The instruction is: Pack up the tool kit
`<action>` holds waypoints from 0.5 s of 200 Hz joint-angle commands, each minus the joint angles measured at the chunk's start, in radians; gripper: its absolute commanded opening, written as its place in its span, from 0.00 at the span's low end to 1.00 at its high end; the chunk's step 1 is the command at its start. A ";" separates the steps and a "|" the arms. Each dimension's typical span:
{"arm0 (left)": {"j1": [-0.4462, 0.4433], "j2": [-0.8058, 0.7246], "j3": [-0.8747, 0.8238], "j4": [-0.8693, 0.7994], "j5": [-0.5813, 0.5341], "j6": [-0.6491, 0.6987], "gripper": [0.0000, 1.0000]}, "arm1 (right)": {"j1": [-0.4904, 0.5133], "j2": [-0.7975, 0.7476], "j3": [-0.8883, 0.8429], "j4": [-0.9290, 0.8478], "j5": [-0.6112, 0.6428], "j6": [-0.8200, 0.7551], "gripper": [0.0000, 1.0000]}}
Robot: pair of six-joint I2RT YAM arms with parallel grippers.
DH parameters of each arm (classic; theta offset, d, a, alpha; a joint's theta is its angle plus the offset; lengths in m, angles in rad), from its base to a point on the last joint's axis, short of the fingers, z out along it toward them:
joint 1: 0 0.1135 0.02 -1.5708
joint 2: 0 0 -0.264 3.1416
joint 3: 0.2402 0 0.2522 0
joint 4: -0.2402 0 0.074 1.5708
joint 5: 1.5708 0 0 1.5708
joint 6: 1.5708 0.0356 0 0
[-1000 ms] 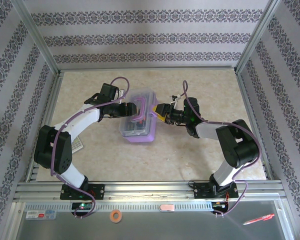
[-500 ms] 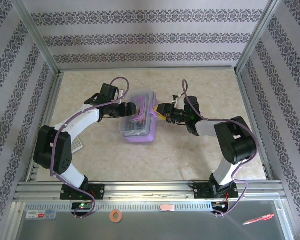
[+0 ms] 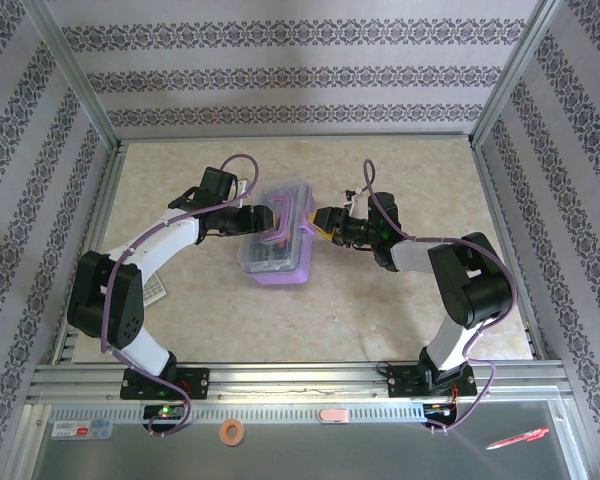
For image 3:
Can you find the aluminium frame post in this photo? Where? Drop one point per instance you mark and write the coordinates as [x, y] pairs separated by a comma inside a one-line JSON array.
[[82, 75], [512, 75]]

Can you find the white label card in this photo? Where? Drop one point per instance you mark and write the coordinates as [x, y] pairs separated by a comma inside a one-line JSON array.
[[82, 430]]

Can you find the grey metal plate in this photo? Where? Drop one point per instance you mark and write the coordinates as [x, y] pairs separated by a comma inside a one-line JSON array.
[[330, 455]]

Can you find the aluminium side frame rail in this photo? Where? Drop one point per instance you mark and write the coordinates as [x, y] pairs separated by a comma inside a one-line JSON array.
[[495, 200], [103, 200]]

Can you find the pink eraser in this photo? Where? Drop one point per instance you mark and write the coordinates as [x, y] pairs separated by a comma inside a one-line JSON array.
[[334, 415]]

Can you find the short aluminium frame rail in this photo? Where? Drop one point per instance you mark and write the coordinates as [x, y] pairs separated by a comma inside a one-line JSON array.
[[380, 137]]

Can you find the orange tape roll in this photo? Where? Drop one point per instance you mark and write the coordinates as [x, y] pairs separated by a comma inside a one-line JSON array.
[[225, 432]]

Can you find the wide aluminium base rail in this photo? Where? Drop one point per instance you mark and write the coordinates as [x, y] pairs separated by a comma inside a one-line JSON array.
[[300, 380]]

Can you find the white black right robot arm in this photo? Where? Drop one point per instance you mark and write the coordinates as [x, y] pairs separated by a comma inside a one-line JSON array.
[[470, 280]]

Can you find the white calculator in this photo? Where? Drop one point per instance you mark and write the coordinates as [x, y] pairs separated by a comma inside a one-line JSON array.
[[155, 292]]

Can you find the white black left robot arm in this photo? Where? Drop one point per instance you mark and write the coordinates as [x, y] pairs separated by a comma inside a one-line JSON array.
[[155, 240]]

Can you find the red pen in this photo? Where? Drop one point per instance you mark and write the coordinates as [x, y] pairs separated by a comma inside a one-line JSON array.
[[517, 438]]

